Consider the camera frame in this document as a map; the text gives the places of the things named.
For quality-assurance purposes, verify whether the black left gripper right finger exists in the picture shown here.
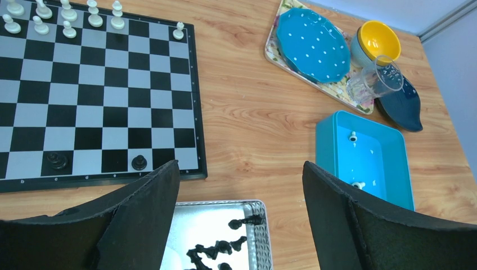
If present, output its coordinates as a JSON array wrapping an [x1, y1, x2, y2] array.
[[302, 161, 476, 269]]

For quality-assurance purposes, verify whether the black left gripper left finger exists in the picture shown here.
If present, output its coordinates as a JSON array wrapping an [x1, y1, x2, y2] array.
[[1, 160, 180, 269]]

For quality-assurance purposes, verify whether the black chess piece on board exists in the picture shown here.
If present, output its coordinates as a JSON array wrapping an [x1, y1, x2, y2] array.
[[131, 155, 147, 171], [46, 152, 69, 170]]

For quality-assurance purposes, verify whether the black chess piece in tray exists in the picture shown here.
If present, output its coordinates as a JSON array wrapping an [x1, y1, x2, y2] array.
[[228, 215, 263, 230], [229, 236, 248, 251]]

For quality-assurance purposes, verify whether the white chess piece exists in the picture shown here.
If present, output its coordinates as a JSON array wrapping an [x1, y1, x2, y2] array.
[[87, 0, 103, 28], [35, 0, 53, 19], [6, 0, 25, 16], [60, 0, 78, 22], [111, 0, 125, 30]]

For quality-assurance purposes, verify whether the white piece in bin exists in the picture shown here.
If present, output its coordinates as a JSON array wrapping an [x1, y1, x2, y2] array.
[[352, 182, 366, 190], [349, 131, 357, 142]]

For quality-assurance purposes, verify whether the silver metal tray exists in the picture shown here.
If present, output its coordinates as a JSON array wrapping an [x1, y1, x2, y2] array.
[[160, 200, 273, 269]]

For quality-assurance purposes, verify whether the blue plastic bin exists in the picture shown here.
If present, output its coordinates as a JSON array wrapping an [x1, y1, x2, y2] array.
[[316, 111, 415, 210]]

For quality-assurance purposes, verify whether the dark blue leaf plate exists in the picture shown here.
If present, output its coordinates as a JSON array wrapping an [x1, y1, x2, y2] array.
[[375, 76, 423, 132]]

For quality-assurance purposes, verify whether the black and white chessboard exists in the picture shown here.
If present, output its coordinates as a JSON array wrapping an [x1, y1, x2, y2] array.
[[1, 1, 208, 192]]

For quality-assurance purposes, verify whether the floral rectangular tray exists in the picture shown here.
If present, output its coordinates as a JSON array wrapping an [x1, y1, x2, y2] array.
[[265, 1, 374, 115]]

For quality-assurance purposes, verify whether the clear glass cup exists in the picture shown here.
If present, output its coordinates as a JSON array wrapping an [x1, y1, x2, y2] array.
[[346, 55, 404, 104]]

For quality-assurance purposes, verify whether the light blue dotted plate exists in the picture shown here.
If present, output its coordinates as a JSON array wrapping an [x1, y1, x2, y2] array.
[[276, 8, 350, 83]]

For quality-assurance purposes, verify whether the yellow bowl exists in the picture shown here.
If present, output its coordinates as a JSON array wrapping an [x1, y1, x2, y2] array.
[[350, 20, 401, 68]]

